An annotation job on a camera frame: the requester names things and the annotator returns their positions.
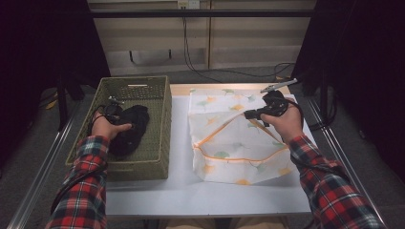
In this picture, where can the leaf print mesh laundry bag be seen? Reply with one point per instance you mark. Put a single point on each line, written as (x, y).
(242, 152)

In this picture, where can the black cloth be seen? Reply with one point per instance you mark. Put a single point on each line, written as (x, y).
(137, 127)

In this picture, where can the dark curtain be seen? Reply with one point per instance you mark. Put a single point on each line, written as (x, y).
(41, 47)
(366, 63)

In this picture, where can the person's right hand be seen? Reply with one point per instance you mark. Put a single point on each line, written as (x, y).
(289, 125)

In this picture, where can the black stand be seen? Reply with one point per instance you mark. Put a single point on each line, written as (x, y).
(324, 95)
(62, 105)

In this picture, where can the wall socket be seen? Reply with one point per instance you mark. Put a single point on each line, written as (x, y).
(188, 4)

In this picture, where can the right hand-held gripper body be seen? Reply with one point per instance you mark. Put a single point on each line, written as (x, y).
(275, 105)

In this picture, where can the black horizontal bar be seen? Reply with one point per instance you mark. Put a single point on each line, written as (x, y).
(197, 13)

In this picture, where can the person's tan trouser legs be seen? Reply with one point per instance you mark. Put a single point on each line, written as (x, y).
(254, 223)

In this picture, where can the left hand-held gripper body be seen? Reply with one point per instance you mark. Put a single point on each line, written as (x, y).
(114, 113)

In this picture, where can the person's left hand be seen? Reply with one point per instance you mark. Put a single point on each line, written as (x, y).
(103, 129)

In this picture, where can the green woven basket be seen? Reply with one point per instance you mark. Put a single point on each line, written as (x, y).
(153, 143)

